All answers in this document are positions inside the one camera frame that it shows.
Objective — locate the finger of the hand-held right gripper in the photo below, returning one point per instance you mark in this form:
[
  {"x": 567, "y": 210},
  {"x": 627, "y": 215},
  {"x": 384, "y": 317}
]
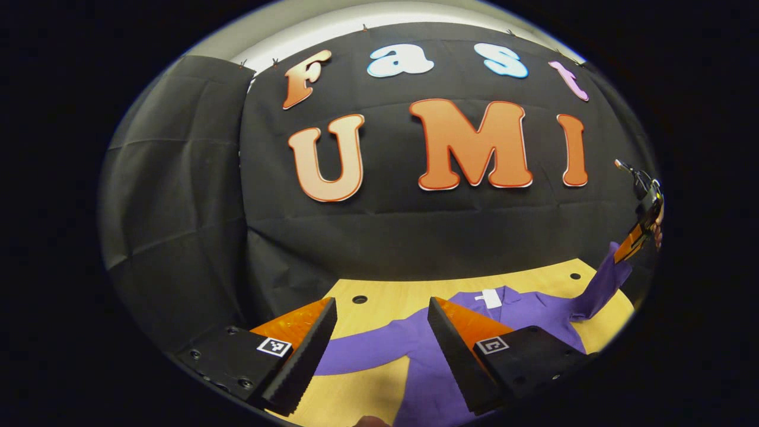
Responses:
[{"x": 628, "y": 243}]

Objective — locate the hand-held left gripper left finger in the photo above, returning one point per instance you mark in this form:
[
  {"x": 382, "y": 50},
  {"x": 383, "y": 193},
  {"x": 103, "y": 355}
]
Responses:
[{"x": 305, "y": 362}]

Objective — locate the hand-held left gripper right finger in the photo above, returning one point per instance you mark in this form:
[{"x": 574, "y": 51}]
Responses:
[{"x": 456, "y": 367}]

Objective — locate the purple knit shirt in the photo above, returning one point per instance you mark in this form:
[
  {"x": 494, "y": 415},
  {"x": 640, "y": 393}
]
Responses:
[{"x": 415, "y": 356}]

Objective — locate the black backdrop cloth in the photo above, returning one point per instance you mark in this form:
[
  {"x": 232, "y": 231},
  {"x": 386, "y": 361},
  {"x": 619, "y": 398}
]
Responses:
[{"x": 385, "y": 237}]

